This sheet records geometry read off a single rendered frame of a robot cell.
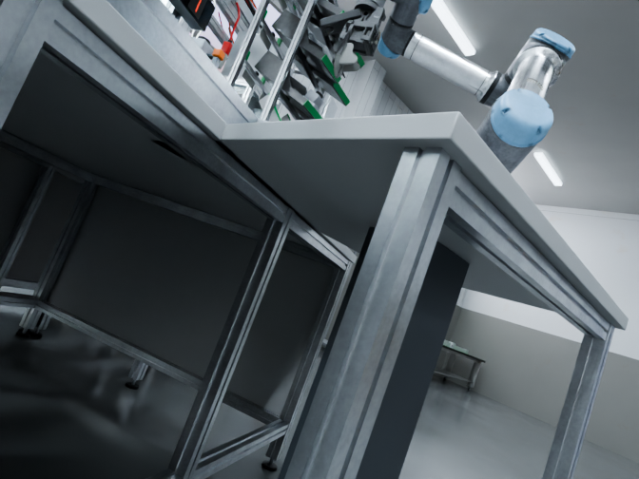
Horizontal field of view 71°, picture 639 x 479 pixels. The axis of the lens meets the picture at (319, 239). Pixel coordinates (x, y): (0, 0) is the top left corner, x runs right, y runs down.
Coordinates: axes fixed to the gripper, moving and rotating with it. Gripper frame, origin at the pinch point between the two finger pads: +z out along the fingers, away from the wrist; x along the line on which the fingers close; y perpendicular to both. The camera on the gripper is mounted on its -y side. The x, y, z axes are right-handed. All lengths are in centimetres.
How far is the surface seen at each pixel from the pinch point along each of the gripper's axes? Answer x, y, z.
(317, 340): 65, 4, 73
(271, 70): 18.1, -30.3, -6.4
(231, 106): -32.6, -2.3, 29.6
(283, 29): 18.4, -32.3, -21.9
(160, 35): -56, -1, 31
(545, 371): 865, 234, 32
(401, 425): -11, 46, 75
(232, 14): 100, -123, -80
